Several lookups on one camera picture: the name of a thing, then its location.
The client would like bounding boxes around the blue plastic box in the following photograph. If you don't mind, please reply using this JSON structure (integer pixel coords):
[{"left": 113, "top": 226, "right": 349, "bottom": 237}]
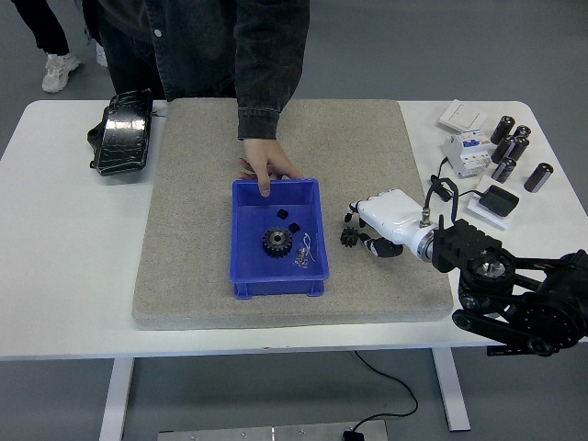
[{"left": 228, "top": 177, "right": 332, "bottom": 300}]

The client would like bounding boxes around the thin white wire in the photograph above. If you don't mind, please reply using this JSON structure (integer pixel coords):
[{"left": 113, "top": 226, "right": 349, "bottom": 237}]
[{"left": 300, "top": 232, "right": 318, "bottom": 263}]

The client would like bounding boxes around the white table leg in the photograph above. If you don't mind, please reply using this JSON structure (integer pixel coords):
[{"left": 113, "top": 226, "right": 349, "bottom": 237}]
[
  {"left": 98, "top": 357, "right": 136, "bottom": 441},
  {"left": 431, "top": 349, "right": 472, "bottom": 432}
]

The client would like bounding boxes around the large black gear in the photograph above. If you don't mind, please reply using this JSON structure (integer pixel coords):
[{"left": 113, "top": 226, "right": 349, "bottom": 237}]
[{"left": 261, "top": 227, "right": 294, "bottom": 261}]

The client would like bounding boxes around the white wall switch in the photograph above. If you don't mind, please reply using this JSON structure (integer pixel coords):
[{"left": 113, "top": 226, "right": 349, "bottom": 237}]
[{"left": 437, "top": 98, "right": 491, "bottom": 132}]

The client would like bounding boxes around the black film-wrapped device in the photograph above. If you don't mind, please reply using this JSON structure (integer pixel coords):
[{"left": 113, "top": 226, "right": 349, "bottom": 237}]
[{"left": 86, "top": 88, "right": 156, "bottom": 178}]

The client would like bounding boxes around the person's left hand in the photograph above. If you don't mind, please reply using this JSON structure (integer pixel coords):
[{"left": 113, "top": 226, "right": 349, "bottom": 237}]
[{"left": 237, "top": 137, "right": 305, "bottom": 198}]

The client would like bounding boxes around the black floor cable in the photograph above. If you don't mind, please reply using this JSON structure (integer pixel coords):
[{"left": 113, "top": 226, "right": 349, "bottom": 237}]
[{"left": 351, "top": 351, "right": 419, "bottom": 433}]

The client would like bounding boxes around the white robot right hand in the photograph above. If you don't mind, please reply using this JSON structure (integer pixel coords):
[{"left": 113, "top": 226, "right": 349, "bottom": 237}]
[{"left": 345, "top": 188, "right": 435, "bottom": 259}]

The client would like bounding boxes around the white circuit breaker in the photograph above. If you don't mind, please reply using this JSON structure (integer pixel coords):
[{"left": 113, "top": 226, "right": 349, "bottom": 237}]
[{"left": 442, "top": 129, "right": 500, "bottom": 179}]

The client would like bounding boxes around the black power adapter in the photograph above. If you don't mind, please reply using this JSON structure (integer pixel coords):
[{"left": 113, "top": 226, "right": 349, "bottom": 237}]
[{"left": 477, "top": 185, "right": 521, "bottom": 218}]

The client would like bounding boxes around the person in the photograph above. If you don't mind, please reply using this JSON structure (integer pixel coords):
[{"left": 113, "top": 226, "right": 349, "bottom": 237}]
[
  {"left": 11, "top": 0, "right": 109, "bottom": 94},
  {"left": 82, "top": 0, "right": 311, "bottom": 141}
]

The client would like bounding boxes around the black desk control panel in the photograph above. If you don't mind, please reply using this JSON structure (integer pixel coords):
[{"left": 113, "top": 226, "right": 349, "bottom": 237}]
[{"left": 486, "top": 345, "right": 561, "bottom": 357}]

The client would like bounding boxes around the black adapter cord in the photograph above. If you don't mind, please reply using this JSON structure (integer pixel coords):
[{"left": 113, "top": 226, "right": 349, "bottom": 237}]
[{"left": 430, "top": 157, "right": 483, "bottom": 202}]

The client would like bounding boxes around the grey-brown mat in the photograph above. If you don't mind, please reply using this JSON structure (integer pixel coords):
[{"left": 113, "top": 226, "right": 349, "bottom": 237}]
[{"left": 131, "top": 96, "right": 455, "bottom": 331}]

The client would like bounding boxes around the metal floor plate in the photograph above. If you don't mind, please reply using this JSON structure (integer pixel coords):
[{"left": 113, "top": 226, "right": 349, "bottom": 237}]
[{"left": 158, "top": 418, "right": 390, "bottom": 441}]

